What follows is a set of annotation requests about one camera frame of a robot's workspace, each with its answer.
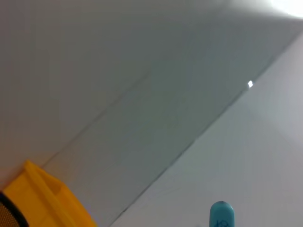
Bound blue scissors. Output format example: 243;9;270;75
209;201;236;227

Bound yellow plastic bin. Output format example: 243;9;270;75
0;159;98;227

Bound black mesh pen holder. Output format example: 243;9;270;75
0;191;28;227

